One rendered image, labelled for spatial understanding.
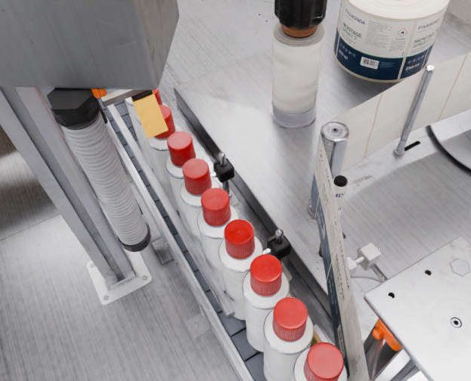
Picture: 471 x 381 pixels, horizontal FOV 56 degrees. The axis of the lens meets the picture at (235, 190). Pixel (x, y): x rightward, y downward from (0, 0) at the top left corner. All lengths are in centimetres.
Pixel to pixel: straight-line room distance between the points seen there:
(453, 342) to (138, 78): 31
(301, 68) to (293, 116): 11
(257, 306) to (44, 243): 47
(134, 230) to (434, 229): 49
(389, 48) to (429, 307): 62
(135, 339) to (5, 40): 50
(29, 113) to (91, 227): 21
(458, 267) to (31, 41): 37
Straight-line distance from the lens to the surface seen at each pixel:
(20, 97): 46
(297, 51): 75
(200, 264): 60
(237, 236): 48
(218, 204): 50
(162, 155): 64
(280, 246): 66
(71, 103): 34
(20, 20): 33
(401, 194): 79
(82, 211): 61
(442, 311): 40
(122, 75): 32
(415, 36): 94
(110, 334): 74
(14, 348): 79
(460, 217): 80
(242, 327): 65
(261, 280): 45
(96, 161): 37
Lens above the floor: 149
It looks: 53 degrees down
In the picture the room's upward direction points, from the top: 5 degrees counter-clockwise
